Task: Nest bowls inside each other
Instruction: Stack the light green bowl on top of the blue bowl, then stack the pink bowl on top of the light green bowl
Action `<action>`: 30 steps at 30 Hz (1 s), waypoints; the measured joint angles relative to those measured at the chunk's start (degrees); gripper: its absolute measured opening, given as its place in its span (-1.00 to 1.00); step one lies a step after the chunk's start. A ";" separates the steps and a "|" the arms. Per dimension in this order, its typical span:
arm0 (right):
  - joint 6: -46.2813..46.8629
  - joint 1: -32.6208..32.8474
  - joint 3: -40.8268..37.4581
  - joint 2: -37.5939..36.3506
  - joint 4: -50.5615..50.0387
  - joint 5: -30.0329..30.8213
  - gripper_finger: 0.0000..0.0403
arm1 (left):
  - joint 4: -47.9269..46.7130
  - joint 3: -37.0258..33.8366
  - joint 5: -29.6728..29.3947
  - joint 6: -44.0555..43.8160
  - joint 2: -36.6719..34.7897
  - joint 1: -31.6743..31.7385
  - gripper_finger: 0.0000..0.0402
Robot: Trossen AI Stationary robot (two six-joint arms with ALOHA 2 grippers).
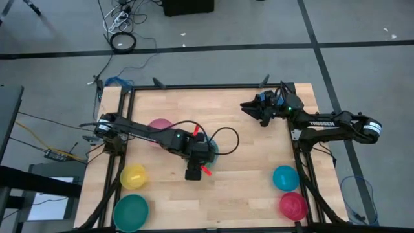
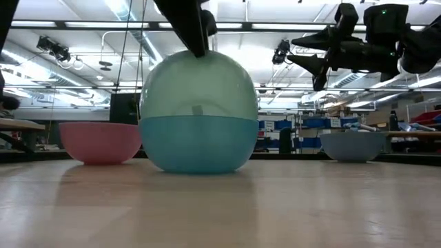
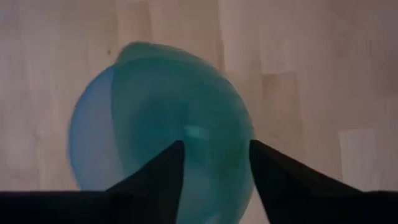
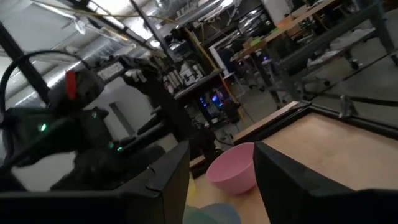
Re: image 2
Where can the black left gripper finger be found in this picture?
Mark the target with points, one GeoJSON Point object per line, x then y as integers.
{"type": "Point", "coordinates": [209, 22]}
{"type": "Point", "coordinates": [186, 24]}

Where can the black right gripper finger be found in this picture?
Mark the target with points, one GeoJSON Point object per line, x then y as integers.
{"type": "Point", "coordinates": [315, 39]}
{"type": "Point", "coordinates": [315, 65]}

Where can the translucent green bowl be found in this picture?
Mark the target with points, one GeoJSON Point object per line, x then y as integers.
{"type": "Point", "coordinates": [198, 86]}

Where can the pink plastic bowl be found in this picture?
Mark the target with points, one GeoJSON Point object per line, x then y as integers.
{"type": "Point", "coordinates": [100, 143]}

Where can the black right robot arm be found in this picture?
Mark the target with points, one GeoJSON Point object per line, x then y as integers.
{"type": "Point", "coordinates": [422, 48]}

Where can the blue storage bin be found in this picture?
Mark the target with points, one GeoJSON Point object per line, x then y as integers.
{"type": "Point", "coordinates": [330, 122]}
{"type": "Point", "coordinates": [275, 124]}

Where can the dark bottle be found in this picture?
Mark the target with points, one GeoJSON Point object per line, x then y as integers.
{"type": "Point", "coordinates": [393, 121]}

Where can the black office chair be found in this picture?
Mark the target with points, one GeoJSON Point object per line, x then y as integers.
{"type": "Point", "coordinates": [285, 140]}

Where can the grey-blue plastic bowl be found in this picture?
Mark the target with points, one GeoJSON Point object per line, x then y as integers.
{"type": "Point", "coordinates": [351, 146]}

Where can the red storage bin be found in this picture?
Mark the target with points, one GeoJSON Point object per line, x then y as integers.
{"type": "Point", "coordinates": [427, 117]}

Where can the wooden workbench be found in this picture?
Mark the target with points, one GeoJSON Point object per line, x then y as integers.
{"type": "Point", "coordinates": [413, 134]}
{"type": "Point", "coordinates": [19, 124]}

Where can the black monitor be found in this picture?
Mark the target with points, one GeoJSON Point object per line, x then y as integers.
{"type": "Point", "coordinates": [124, 108]}

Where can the teal plastic bowl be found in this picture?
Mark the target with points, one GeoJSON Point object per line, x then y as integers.
{"type": "Point", "coordinates": [198, 144]}

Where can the person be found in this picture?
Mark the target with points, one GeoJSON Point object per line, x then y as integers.
{"type": "Point", "coordinates": [8, 105]}

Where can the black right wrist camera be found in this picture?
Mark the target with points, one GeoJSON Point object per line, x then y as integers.
{"type": "Point", "coordinates": [386, 24]}

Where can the black ceiling camera cluster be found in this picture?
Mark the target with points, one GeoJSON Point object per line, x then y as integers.
{"type": "Point", "coordinates": [55, 49]}

